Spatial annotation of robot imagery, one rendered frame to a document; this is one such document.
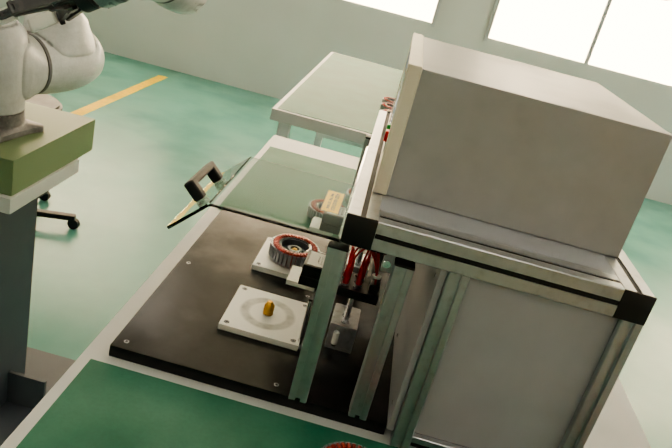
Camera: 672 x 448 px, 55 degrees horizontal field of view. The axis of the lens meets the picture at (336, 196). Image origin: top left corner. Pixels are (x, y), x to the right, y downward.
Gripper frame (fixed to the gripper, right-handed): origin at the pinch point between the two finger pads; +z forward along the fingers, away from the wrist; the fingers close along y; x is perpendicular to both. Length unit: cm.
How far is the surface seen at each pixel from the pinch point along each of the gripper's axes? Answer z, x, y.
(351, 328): -54, -77, -20
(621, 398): -98, -113, 0
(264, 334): -39, -73, -23
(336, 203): -61, -53, -27
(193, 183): -42, -43, -35
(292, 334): -43, -75, -21
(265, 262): -34, -66, 2
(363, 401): -56, -84, -35
